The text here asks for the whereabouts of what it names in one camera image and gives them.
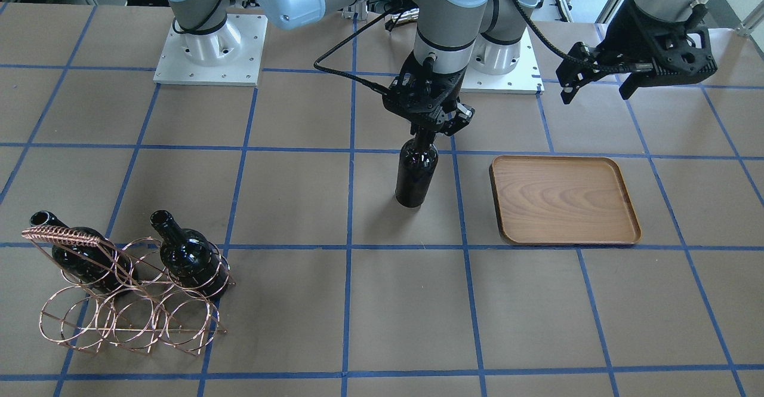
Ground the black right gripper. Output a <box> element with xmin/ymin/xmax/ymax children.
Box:
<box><xmin>382</xmin><ymin>53</ymin><xmax>475</xmax><ymax>136</ymax></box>

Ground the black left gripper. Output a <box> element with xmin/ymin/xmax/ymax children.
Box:
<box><xmin>559</xmin><ymin>0</ymin><xmax>718</xmax><ymax>105</ymax></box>

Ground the dark wine bottle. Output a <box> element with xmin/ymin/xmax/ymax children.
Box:
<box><xmin>51</xmin><ymin>243</ymin><xmax>140</xmax><ymax>296</ymax></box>
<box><xmin>394</xmin><ymin>125</ymin><xmax>439</xmax><ymax>208</ymax></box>
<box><xmin>150</xmin><ymin>210</ymin><xmax>229</xmax><ymax>301</ymax></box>

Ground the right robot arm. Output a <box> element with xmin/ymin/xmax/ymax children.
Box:
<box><xmin>167</xmin><ymin>0</ymin><xmax>489</xmax><ymax>136</ymax></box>

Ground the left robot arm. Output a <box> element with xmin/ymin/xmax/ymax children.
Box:
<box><xmin>471</xmin><ymin>0</ymin><xmax>718</xmax><ymax>104</ymax></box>

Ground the wooden tray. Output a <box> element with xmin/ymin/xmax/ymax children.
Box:
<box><xmin>489</xmin><ymin>155</ymin><xmax>642</xmax><ymax>247</ymax></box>

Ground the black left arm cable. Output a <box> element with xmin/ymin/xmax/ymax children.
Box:
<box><xmin>501</xmin><ymin>0</ymin><xmax>633</xmax><ymax>75</ymax></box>

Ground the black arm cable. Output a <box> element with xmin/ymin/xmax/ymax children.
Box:
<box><xmin>501</xmin><ymin>0</ymin><xmax>633</xmax><ymax>75</ymax></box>
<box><xmin>313</xmin><ymin>3</ymin><xmax>418</xmax><ymax>96</ymax></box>

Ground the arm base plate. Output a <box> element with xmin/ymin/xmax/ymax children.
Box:
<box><xmin>461</xmin><ymin>30</ymin><xmax>544</xmax><ymax>94</ymax></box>
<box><xmin>153</xmin><ymin>14</ymin><xmax>267</xmax><ymax>87</ymax></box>

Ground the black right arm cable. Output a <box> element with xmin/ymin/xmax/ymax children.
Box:
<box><xmin>313</xmin><ymin>3</ymin><xmax>418</xmax><ymax>96</ymax></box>

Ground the copper wire bottle basket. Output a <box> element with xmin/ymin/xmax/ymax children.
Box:
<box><xmin>21</xmin><ymin>225</ymin><xmax>227</xmax><ymax>356</ymax></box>

